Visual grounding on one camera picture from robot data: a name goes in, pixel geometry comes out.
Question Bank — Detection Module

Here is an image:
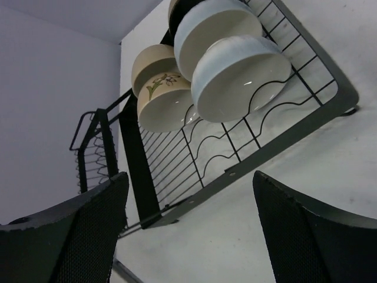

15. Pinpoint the light blue bowl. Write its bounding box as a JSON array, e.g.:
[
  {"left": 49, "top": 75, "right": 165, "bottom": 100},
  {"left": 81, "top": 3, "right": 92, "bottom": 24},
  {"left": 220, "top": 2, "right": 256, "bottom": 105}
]
[
  {"left": 173, "top": 1, "right": 263, "bottom": 81},
  {"left": 191, "top": 35, "right": 292, "bottom": 123}
]

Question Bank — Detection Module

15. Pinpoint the tan and black bowl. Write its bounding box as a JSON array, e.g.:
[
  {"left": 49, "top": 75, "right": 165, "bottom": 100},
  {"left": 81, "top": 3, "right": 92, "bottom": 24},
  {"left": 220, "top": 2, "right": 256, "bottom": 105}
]
[{"left": 168, "top": 0, "right": 202, "bottom": 38}]

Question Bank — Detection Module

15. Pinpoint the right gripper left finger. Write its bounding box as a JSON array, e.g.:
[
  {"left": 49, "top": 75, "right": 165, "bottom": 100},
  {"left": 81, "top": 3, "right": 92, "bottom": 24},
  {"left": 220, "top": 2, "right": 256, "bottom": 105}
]
[{"left": 1, "top": 172, "right": 129, "bottom": 282}]

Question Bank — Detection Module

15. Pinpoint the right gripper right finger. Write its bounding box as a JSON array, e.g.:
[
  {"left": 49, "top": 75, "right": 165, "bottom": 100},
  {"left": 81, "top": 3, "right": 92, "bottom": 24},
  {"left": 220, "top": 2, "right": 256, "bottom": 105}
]
[{"left": 253, "top": 171, "right": 376, "bottom": 282}]

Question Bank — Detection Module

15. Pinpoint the beige bowl rear left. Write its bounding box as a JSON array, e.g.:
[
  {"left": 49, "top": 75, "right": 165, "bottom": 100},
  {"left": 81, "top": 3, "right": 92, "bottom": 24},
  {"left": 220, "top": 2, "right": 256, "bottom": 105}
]
[{"left": 131, "top": 44, "right": 178, "bottom": 97}]

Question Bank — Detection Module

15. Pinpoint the beige bowl with flower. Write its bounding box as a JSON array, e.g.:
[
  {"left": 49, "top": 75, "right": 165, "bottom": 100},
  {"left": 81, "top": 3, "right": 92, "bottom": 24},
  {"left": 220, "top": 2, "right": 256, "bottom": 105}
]
[{"left": 137, "top": 71, "right": 199, "bottom": 133}]

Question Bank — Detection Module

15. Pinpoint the black wire dish rack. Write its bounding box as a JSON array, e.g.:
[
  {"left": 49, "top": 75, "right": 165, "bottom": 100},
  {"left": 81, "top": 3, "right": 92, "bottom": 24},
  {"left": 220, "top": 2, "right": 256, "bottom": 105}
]
[{"left": 70, "top": 1, "right": 359, "bottom": 237}]

